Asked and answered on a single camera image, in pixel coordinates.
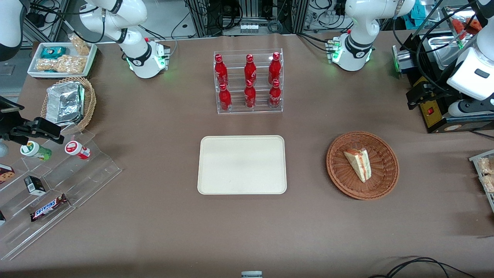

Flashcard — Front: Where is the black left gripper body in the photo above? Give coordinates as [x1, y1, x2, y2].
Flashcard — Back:
[415, 82, 441, 103]

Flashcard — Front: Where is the triangular sandwich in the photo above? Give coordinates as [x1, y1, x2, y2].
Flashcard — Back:
[343, 148, 372, 183]

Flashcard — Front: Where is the oval light wicker basket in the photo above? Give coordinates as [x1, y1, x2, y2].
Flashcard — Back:
[41, 76, 97, 135]

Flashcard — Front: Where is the white rectangular snack tray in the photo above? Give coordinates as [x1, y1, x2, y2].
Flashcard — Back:
[27, 42, 98, 80]

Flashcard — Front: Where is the round brown wicker basket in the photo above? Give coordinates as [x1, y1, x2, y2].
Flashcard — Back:
[326, 131, 400, 200]

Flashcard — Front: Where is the cream rectangular tray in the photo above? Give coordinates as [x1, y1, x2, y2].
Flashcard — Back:
[197, 135, 288, 195]

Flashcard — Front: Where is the black food warmer appliance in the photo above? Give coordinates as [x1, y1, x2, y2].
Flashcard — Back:
[392, 6, 494, 134]

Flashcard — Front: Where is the silver foil wrapped package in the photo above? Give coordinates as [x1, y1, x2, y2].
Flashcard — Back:
[46, 81, 85, 125]

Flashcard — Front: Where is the brown cookie box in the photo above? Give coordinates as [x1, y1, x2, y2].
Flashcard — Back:
[0, 164, 16, 185]

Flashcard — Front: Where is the small black box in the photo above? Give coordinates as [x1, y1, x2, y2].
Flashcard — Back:
[24, 176, 47, 196]

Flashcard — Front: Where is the clear acrylic stepped shelf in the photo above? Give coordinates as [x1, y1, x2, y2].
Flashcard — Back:
[0, 129, 123, 261]

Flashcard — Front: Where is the large clear peanut bag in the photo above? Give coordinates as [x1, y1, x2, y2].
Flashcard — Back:
[36, 55, 86, 74]

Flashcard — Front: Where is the Snickers chocolate bar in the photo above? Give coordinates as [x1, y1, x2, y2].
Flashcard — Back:
[30, 194, 69, 222]

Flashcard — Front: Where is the orange fried food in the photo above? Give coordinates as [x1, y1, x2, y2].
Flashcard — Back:
[452, 17, 483, 37]

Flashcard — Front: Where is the teal snack packet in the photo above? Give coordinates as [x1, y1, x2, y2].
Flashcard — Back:
[41, 46, 67, 59]

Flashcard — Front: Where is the small clear peanut bag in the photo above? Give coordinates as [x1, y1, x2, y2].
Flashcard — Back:
[69, 34, 91, 56]

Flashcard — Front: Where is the red cola bottle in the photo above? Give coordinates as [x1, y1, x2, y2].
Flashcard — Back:
[269, 79, 282, 109]
[244, 79, 256, 109]
[268, 52, 281, 83]
[244, 54, 257, 83]
[219, 83, 232, 112]
[215, 54, 228, 86]

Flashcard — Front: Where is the clear acrylic bottle rack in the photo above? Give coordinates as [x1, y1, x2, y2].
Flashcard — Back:
[213, 48, 284, 115]

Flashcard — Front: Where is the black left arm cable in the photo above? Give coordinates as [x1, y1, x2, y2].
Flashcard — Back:
[393, 0, 479, 95]

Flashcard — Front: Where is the white wire rack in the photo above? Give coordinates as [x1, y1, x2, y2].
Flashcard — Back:
[469, 150, 494, 213]

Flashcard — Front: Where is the black floor cable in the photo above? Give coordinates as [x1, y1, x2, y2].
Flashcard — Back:
[369, 257, 477, 278]

